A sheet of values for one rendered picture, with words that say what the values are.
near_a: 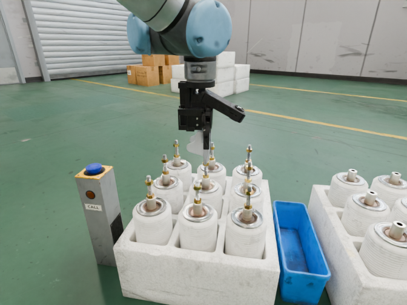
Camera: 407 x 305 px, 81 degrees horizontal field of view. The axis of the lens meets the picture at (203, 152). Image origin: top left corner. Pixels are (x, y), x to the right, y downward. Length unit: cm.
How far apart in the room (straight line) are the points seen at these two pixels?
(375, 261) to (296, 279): 18
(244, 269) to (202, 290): 13
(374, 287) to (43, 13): 554
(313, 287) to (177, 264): 34
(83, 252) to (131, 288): 26
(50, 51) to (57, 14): 65
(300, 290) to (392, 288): 20
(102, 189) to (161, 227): 19
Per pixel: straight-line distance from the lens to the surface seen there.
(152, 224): 60
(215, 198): 67
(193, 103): 59
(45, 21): 557
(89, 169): 69
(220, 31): 39
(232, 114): 59
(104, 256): 84
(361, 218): 74
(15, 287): 94
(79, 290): 84
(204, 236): 59
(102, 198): 69
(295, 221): 96
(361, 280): 65
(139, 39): 49
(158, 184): 71
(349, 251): 70
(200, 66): 56
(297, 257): 89
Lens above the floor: 62
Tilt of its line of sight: 24 degrees down
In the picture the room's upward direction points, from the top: straight up
